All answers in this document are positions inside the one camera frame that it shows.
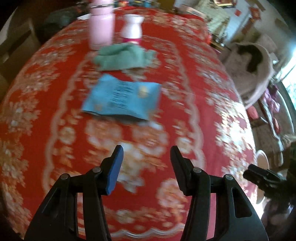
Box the red floral tablecloth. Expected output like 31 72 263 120
1 7 257 240

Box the pink cup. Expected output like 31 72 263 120
88 0 115 50

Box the chair with white coat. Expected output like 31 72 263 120
219 42 274 109

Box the green cloth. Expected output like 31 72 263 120
93 43 157 71

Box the blue snack bag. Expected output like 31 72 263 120
82 74 162 121

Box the beige trash bin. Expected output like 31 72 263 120
254 149 270 204

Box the white pink small bottle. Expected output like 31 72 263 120
121 14 144 45

